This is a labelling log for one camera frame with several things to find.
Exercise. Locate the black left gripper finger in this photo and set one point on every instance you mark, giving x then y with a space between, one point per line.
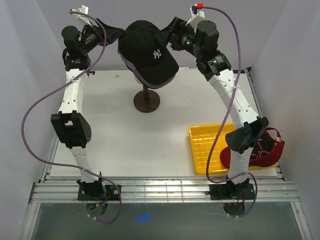
111 36
109 30

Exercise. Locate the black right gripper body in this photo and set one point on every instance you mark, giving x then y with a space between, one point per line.
185 39

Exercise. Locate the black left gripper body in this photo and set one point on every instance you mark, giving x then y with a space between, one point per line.
92 39

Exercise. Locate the black cap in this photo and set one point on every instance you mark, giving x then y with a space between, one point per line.
139 46

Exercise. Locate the purple LA cap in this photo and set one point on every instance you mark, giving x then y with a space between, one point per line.
146 83

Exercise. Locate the red cap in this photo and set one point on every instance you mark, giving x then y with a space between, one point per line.
266 152

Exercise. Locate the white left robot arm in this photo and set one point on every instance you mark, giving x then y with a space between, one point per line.
70 125

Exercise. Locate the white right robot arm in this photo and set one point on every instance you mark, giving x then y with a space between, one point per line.
202 43

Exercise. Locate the dark wooden round stand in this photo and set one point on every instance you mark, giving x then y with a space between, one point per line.
146 102

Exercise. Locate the yellow plastic tray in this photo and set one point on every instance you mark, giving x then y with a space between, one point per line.
201 139

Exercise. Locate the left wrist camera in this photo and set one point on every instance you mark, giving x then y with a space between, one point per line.
81 14

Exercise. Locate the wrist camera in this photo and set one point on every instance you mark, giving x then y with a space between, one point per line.
197 14
81 14

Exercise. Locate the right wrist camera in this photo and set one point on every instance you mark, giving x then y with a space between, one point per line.
197 14

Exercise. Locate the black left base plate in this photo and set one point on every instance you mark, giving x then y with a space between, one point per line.
99 193

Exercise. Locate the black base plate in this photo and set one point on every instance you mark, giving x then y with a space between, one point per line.
224 192
99 193

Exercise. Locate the aluminium front rail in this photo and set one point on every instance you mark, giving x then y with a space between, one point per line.
147 191

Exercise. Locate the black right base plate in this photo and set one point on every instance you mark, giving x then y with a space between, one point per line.
224 192

